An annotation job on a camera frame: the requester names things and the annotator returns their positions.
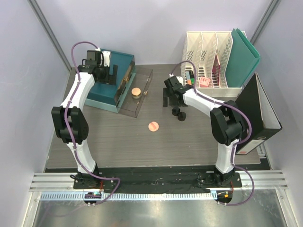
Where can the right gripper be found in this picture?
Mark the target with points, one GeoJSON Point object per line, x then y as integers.
{"type": "Point", "coordinates": [165, 94]}

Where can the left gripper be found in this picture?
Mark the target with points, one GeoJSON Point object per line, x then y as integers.
{"type": "Point", "coordinates": [111, 80]}

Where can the teal drawer organizer box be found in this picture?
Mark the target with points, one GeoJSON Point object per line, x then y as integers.
{"type": "Point", "coordinates": [110, 93]}

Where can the clear smoky drawer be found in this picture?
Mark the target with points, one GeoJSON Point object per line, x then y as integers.
{"type": "Point", "coordinates": [125, 63]}
{"type": "Point", "coordinates": [140, 82]}

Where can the black round cap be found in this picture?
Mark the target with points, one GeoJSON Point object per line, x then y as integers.
{"type": "Point", "coordinates": [175, 111]}
{"type": "Point", "coordinates": [181, 116]}

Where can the gold lid cream jar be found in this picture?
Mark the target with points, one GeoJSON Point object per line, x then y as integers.
{"type": "Point", "coordinates": [136, 93]}

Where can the round pink compact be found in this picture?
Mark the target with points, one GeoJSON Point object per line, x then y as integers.
{"type": "Point", "coordinates": [153, 126]}

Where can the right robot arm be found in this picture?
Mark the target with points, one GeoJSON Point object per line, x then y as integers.
{"type": "Point", "coordinates": [227, 124]}

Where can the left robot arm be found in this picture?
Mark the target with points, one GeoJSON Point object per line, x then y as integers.
{"type": "Point", "coordinates": [69, 121]}

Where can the highlighter markers pack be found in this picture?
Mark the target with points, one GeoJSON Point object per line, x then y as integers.
{"type": "Point", "coordinates": [190, 77]}

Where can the white file organizer rack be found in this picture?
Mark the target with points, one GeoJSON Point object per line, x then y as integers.
{"type": "Point", "coordinates": [200, 48]}

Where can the magenta booklet in rack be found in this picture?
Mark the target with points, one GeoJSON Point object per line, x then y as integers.
{"type": "Point", "coordinates": [216, 71]}

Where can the green plastic folder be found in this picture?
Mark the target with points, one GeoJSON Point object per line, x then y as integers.
{"type": "Point", "coordinates": [242, 61]}

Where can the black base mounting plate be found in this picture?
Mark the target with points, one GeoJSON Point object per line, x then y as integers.
{"type": "Point", "coordinates": [108, 185]}

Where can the black lever arch binder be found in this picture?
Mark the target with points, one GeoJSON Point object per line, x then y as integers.
{"type": "Point", "coordinates": [255, 104]}

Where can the white slotted cable duct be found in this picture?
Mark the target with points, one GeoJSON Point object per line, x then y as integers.
{"type": "Point", "coordinates": [93, 196]}

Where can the aluminium rail frame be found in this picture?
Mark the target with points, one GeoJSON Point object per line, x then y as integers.
{"type": "Point", "coordinates": [151, 182]}

